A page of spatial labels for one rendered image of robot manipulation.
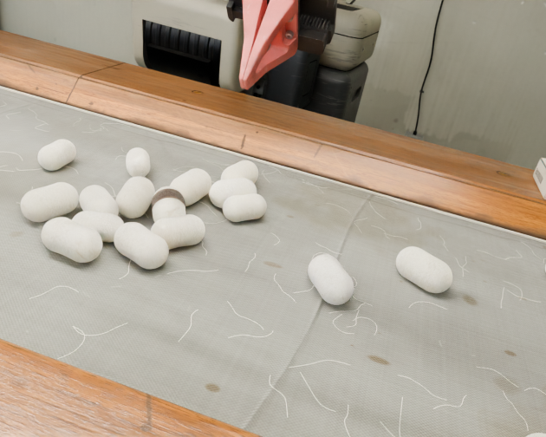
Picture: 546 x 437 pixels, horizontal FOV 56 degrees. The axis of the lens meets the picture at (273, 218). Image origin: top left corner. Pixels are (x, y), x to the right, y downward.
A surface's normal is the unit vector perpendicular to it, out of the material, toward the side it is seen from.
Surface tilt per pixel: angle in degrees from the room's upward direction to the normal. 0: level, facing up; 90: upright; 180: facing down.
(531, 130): 90
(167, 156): 0
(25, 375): 0
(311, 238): 0
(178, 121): 45
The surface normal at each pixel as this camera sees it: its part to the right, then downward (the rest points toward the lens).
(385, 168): -0.07, -0.32
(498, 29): -0.36, 0.39
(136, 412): 0.18, -0.87
